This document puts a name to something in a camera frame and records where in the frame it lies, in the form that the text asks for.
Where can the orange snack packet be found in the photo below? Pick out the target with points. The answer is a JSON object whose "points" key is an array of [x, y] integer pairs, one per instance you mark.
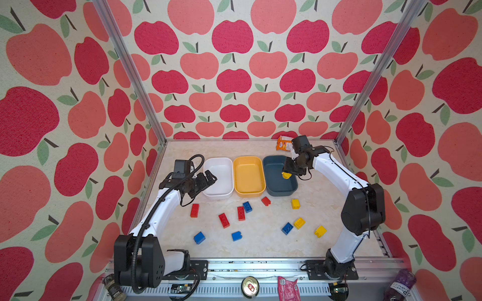
{"points": [[284, 143]]}

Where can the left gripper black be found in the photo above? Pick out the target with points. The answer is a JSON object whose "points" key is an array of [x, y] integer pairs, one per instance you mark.
{"points": [[203, 183]]}

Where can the yellow plastic container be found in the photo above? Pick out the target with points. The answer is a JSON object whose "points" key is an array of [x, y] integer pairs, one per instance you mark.
{"points": [[249, 177]]}

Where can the purple plastic bottle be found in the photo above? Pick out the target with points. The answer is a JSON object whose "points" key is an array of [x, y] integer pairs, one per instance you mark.
{"points": [[400, 287]]}

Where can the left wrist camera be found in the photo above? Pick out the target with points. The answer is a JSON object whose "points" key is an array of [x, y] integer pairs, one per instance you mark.
{"points": [[182, 168]]}

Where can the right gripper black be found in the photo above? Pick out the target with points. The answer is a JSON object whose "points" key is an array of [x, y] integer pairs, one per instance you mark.
{"points": [[286, 167]]}

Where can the dark glass jar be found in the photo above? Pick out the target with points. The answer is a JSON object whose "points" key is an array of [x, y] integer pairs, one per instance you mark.
{"points": [[114, 289]]}

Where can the green circuit board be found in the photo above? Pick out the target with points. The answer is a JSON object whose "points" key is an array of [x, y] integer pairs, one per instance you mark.
{"points": [[180, 289]]}

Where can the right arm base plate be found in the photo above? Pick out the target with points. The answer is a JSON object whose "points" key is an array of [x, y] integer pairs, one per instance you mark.
{"points": [[320, 270]]}

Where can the front aluminium rail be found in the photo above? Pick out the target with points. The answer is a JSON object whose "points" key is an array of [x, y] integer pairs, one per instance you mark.
{"points": [[260, 279]]}

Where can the metal drink can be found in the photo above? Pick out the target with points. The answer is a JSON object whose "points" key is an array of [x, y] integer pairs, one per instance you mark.
{"points": [[250, 287]]}

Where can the white plastic container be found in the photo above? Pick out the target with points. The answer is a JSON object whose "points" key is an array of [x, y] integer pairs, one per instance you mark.
{"points": [[222, 169]]}

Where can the right aluminium frame post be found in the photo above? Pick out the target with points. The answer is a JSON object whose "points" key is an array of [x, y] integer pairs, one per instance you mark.
{"points": [[408, 17]]}

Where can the left aluminium frame post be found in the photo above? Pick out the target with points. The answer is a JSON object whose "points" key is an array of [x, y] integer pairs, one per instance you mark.
{"points": [[108, 20]]}

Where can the small red lego brick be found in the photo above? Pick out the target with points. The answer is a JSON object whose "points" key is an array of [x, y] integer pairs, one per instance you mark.
{"points": [[266, 201]]}

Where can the red lego brick upright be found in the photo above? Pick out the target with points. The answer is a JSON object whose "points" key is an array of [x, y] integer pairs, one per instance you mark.
{"points": [[241, 213]]}

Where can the black round object front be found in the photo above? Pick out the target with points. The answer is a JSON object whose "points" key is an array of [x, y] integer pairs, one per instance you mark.
{"points": [[338, 291]]}

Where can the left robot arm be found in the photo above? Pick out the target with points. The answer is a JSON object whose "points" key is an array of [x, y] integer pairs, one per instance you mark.
{"points": [[139, 261]]}

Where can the blue lego beside red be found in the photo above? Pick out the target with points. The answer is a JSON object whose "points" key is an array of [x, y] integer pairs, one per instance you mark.
{"points": [[247, 207]]}

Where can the yellow round lego piece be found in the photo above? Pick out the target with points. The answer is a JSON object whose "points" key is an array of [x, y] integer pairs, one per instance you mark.
{"points": [[286, 175]]}

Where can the dark teal plastic container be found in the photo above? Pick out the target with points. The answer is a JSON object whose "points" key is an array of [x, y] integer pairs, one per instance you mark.
{"points": [[276, 185]]}

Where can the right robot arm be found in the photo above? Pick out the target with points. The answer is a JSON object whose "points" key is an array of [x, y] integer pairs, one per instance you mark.
{"points": [[362, 213]]}

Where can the red lego brick tilted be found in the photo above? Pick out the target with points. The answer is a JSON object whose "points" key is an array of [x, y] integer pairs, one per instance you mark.
{"points": [[224, 220]]}

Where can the aluminium frame post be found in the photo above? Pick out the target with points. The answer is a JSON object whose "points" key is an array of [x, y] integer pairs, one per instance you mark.
{"points": [[408, 17], [108, 20]]}

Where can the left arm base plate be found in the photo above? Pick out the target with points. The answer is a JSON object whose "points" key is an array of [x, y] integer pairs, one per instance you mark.
{"points": [[197, 267]]}

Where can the pink snack wrapper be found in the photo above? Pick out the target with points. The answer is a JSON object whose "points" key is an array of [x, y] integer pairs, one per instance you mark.
{"points": [[288, 290]]}

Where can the blue lego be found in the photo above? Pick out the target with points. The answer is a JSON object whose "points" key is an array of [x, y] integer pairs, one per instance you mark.
{"points": [[286, 229], [199, 238], [236, 236], [247, 207]]}

